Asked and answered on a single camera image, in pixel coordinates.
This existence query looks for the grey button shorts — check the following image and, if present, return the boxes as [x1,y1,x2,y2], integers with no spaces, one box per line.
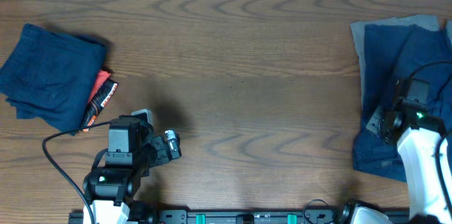
[350,15,440,105]

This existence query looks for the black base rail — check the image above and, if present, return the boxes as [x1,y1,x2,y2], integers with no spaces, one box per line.
[157,208,335,224]

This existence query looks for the folded navy blue garment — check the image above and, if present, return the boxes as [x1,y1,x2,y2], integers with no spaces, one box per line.
[1,24,107,131]

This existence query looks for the dark blue denim shorts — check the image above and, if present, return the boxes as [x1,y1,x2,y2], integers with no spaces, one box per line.
[352,25,451,182]

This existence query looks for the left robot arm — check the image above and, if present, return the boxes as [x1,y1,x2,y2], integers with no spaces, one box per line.
[83,114,182,224]

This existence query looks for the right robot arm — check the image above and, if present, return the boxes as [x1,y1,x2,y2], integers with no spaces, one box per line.
[352,77,451,223]

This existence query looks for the folded red black garment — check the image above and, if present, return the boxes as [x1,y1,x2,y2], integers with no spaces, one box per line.
[81,70,118,127]

